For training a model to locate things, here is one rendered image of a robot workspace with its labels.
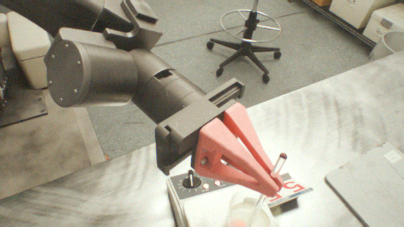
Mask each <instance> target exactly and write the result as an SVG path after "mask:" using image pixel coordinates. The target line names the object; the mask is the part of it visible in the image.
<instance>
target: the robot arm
mask: <svg viewBox="0 0 404 227"><path fill-rule="evenodd" d="M0 4H1V5H2V6H3V7H5V8H8V9H10V10H12V11H13V12H15V13H17V14H19V15H21V16H23V17H25V18H27V20H29V21H30V22H32V23H34V24H35V25H37V26H39V27H40V28H42V29H44V30H45V31H46V32H48V33H49V34H50V36H51V37H53V38H54V42H52V44H51V46H50V48H49V50H48V52H47V54H46V55H45V57H44V63H45V64H46V67H47V85H48V88H49V92H50V95H51V97H52V99H53V100H54V102H55V103H56V104H57V105H58V106H61V107H119V106H124V105H126V103H128V102H129V101H130V100H131V101H132V102H134V104H135V105H136V106H137V107H138V108H139V109H140V110H142V111H143V112H144V113H145V114H146V115H147V116H148V117H149V118H150V119H152V120H153V121H154V122H155V124H156V125H157V126H156V128H155V143H156V163H157V167H158V168H159V169H160V170H161V172H162V173H163V174H164V175H165V176H169V175H170V170H172V169H173V168H174V167H176V166H177V165H179V164H180V163H181V162H183V161H184V159H186V158H187V157H189V156H191V168H192V169H193V170H194V171H195V172H196V173H197V174H198V175H200V176H203V177H208V178H213V179H217V180H221V181H224V182H228V183H232V184H237V185H240V186H243V187H246V188H249V189H251V190H254V191H256V192H259V193H260V194H262V195H265V196H268V197H270V198H274V197H275V196H276V195H277V193H278V192H280V191H281V189H282V187H283V185H284V181H283V179H282V178H281V177H280V175H278V177H277V179H276V181H275V182H274V181H273V180H272V179H271V178H270V174H271V171H272V169H273V167H274V166H273V164H272V162H271V160H270V159H269V157H268V155H267V154H266V153H265V150H264V148H263V147H262V145H261V143H260V140H259V138H258V136H257V133H256V131H255V128H254V126H253V125H252V122H251V120H250V118H249V116H248V113H247V111H246V109H245V107H244V106H242V105H241V104H240V103H239V102H237V101H236V98H238V99H240V98H242V97H243V94H244V91H245V84H244V83H242V82H240V81H239V80H237V79H236V78H232V79H231V80H229V81H228V82H226V83H223V84H222V85H221V86H220V87H218V88H217V89H214V90H213V91H211V92H210V93H206V92H204V91H203V90H202V89H200V88H199V87H197V86H196V85H195V84H194V83H192V82H191V81H190V80H189V79H187V78H185V77H184V75H182V74H181V73H179V72H178V71H176V70H175V69H173V68H172V67H171V66H170V65H168V64H167V63H166V62H165V61H163V60H162V59H160V58H159V57H157V55H155V54H154V53H153V52H152V51H151V50H152V48H153V47H154V46H155V44H156V43H157V41H159V40H160V38H161V37H162V36H163V32H162V31H161V29H160V28H159V27H158V26H157V24H156V22H157V21H158V20H159V19H158V17H156V15H155V14H154V12H153V10H152V9H151V8H150V6H149V5H148V4H147V3H146V2H144V1H143V0H0ZM95 22H96V23H95ZM238 137H239V139H240V140H241V141H242V143H243V144H244V145H245V146H246V148H247V149H248V151H249V152H248V151H247V149H246V148H245V147H243V146H242V144H241V143H240V142H239V141H238ZM221 160H222V161H224V162H226V163H228V164H229V165H231V166H232V167H234V168H236V169H234V168H232V167H230V166H228V165H225V164H223V163H222V161H221ZM237 169H238V170H239V171H240V172H239V171H238V170H237Z"/></svg>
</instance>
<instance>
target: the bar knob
mask: <svg viewBox="0 0 404 227"><path fill-rule="evenodd" d="M188 175H189V177H187V178H185V179H184V180H183V182H182V185H183V187H185V188H187V189H193V188H196V187H199V186H200V185H201V179H200V178H198V177H194V173H193V170H192V169H189V170H188Z"/></svg>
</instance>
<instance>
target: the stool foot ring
mask: <svg viewBox="0 0 404 227"><path fill-rule="evenodd" d="M241 11H248V12H249V13H250V10H244V9H241V10H232V11H229V12H227V13H225V14H224V15H223V16H222V17H221V19H220V25H221V28H222V29H223V30H224V31H225V32H226V33H228V34H229V35H230V36H231V37H233V38H236V39H238V40H242V41H247V42H251V43H266V42H270V41H273V40H275V39H277V38H278V37H279V36H280V35H281V33H282V29H281V25H280V24H279V23H278V22H277V21H276V20H275V19H274V18H273V17H271V16H269V15H266V14H264V13H261V12H258V14H260V15H262V16H265V17H268V18H270V19H271V20H273V21H274V22H275V23H276V24H277V25H278V27H279V29H278V28H271V27H267V26H260V25H257V24H258V23H259V22H260V20H259V19H256V21H255V24H250V23H249V22H248V19H247V18H245V17H244V16H243V14H242V13H241ZM233 12H238V13H239V14H240V15H241V17H242V18H243V19H244V20H245V25H244V28H243V29H241V30H240V31H239V32H237V33H235V34H232V33H230V32H229V31H227V30H226V29H225V28H224V27H223V25H222V19H223V18H224V17H225V16H227V15H228V14H231V13H233ZM256 28H263V29H271V30H276V31H279V34H278V35H277V36H276V37H274V38H272V39H269V40H248V39H244V38H240V37H238V36H237V35H238V34H240V33H241V32H243V31H244V30H248V31H255V30H256Z"/></svg>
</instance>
